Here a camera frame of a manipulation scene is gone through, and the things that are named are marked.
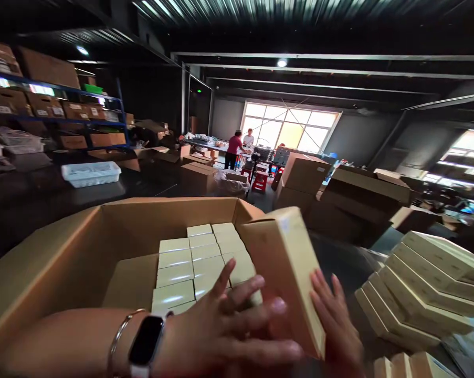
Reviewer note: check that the large open cardboard carton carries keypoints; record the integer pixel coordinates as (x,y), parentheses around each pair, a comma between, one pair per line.
(63,252)

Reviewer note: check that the stack of tall brown cartons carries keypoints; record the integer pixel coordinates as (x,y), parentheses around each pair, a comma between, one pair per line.
(299,177)

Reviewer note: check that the stack of tan flat boxes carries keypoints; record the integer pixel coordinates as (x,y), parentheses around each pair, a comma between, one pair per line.
(421,287)

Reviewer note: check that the person's right hand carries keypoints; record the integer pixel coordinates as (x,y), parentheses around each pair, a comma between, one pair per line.
(335,327)

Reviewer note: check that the person's left thumb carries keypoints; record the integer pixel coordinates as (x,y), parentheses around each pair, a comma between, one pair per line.
(284,350)

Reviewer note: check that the tan product box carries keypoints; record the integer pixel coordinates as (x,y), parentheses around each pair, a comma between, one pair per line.
(288,275)

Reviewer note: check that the red plastic stool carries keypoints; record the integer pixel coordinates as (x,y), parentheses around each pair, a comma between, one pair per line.
(259,182)

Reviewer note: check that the closed brown carton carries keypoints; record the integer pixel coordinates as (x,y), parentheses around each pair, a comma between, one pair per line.
(197,177)

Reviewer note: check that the person's left index finger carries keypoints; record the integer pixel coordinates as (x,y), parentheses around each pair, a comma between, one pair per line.
(266,311)

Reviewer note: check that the large bright window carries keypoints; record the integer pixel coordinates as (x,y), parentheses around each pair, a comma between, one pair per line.
(292,126)

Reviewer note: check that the person's left middle finger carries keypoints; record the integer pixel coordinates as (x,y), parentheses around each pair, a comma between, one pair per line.
(247,287)

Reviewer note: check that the blue shelf rack with cartons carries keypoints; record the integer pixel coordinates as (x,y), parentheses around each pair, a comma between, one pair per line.
(44,98)

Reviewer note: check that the clear plastic bag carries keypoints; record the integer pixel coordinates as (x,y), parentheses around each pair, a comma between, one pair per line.
(233,184)

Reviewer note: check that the person's left fingers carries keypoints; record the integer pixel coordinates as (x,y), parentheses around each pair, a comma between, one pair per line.
(227,275)

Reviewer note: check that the side window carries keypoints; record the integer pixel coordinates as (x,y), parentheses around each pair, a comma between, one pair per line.
(467,157)

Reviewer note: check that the round ceiling lamp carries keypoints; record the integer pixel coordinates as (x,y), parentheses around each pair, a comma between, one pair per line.
(82,50)
(282,62)

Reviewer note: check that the wide open brown carton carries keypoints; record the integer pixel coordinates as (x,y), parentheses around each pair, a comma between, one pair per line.
(362,201)

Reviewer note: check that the long work table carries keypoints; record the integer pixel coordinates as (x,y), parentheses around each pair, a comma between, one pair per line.
(209,143)

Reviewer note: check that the small open brown carton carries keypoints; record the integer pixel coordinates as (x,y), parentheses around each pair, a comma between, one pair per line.
(168,154)

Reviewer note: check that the white plastic basket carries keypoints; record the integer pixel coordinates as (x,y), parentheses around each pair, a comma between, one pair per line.
(91,173)

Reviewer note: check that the person's right fingers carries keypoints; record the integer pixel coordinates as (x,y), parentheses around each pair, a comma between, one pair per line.
(326,293)

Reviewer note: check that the row of tan upright boxes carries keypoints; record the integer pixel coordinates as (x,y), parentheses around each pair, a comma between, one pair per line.
(410,364)

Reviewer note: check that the person's left hand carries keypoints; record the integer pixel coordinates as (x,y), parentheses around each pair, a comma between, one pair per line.
(213,334)

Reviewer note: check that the group of cream packed boxes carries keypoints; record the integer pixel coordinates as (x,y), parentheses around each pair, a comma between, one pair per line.
(205,256)

